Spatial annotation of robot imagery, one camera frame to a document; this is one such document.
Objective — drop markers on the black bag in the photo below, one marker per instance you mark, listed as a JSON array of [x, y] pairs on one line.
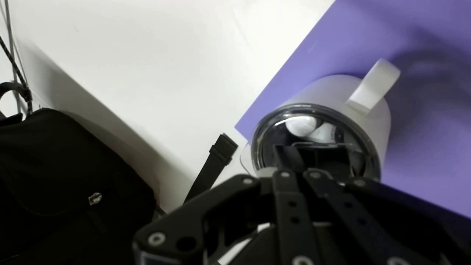
[[55, 176]]

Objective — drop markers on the clear cup lid black slider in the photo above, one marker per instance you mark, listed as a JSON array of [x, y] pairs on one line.
[[272, 136]]

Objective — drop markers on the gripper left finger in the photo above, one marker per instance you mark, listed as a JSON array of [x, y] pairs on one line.
[[191, 217]]

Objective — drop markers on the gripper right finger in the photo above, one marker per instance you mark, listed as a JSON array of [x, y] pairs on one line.
[[346, 209]]

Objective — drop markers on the purple mat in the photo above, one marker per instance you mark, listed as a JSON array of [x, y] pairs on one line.
[[423, 44]]

